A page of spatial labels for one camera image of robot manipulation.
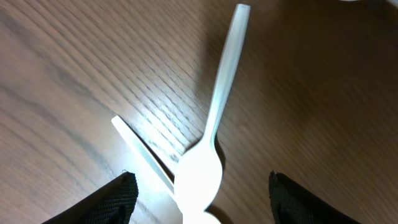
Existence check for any white plastic spoon lower left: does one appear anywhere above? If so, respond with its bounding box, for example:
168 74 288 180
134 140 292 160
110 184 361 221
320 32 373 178
111 116 221 224

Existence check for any white plastic spoon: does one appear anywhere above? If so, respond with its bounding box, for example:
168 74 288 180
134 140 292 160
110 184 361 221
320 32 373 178
174 4 251 215
111 116 221 224

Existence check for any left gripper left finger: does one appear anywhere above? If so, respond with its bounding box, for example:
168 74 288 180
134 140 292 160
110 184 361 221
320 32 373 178
44 172 139 224

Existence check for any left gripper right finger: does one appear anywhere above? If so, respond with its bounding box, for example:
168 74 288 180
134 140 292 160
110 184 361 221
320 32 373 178
269 172 358 224

